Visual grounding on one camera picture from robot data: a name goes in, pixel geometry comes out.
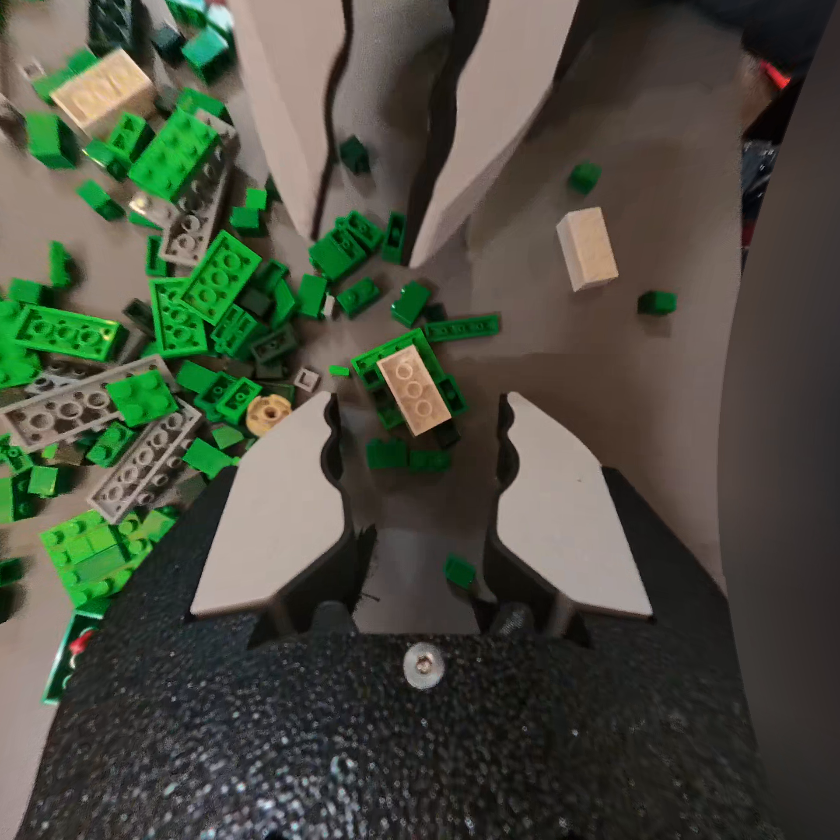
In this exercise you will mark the small grey tile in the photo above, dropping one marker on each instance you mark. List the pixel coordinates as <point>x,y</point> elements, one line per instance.
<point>306,379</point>

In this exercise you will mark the grey long plate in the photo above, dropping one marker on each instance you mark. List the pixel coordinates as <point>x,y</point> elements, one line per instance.
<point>141,466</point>
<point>59,410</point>
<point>197,229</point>

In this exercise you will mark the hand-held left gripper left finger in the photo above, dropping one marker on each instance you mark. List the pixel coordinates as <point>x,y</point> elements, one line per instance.
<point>269,518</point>

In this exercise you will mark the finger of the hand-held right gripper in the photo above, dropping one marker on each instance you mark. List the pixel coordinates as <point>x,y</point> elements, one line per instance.
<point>282,79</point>
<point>505,79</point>

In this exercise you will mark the green printed card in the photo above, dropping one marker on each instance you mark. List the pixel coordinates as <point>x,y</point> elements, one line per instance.
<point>65,656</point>

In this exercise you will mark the small white brick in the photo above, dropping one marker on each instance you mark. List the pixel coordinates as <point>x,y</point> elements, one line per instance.
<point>587,249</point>

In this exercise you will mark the large cream brick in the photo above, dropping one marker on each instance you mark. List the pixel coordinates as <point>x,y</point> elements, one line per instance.
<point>98,88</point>

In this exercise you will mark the pile of green toy bricks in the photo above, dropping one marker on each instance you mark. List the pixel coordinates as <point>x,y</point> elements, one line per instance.
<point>174,154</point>

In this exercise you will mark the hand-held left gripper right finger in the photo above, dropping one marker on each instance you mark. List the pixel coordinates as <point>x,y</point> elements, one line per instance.
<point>571,525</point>

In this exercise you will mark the grey desk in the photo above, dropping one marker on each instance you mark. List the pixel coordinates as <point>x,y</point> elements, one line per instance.
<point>623,394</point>

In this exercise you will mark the small green brick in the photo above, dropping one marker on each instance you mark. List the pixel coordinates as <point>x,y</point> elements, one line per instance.
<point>460,572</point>
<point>584,178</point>
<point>354,155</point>
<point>657,303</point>

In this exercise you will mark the narrow cream brick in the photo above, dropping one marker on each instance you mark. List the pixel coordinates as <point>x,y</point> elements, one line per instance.
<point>413,390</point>

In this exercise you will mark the tan round piece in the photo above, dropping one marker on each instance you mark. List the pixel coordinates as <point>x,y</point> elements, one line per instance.
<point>269,415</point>

